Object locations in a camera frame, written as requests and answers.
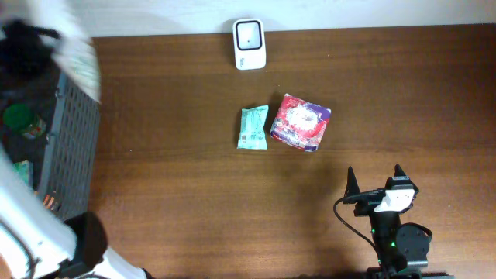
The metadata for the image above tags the red purple snack package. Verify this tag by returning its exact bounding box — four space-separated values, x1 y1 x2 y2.
270 94 332 152

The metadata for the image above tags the mint green wipes packet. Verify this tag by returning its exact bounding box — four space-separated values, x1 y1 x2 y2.
237 105 269 150

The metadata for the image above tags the teal small tissue pack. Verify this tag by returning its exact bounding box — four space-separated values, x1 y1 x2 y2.
14 160 34 191

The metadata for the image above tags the green lid jar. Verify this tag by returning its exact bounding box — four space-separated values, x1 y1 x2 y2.
2 104 47 140

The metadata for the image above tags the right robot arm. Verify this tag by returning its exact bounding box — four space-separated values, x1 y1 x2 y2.
343 164 452 278

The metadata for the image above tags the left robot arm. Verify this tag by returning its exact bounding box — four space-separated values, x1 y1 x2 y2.
1 1 325 277

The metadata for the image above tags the grey plastic mesh basket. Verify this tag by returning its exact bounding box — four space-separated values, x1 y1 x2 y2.
0 69 102 222

